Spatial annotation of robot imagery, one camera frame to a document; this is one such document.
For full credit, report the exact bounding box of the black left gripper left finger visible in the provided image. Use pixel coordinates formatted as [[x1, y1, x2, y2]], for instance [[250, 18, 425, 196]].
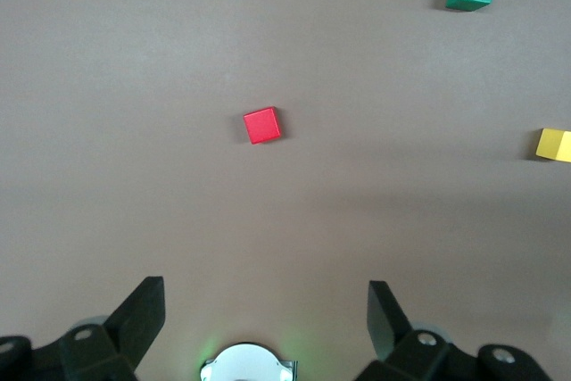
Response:
[[0, 276, 167, 381]]

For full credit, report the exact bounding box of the yellow cube block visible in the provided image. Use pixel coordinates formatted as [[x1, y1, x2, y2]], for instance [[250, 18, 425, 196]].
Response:
[[534, 128, 571, 162]]

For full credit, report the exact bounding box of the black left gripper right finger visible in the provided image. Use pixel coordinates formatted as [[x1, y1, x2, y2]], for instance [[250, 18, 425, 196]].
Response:
[[356, 281, 552, 381]]

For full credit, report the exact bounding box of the red cube block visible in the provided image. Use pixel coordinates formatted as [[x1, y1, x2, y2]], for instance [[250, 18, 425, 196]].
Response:
[[243, 106, 284, 146]]

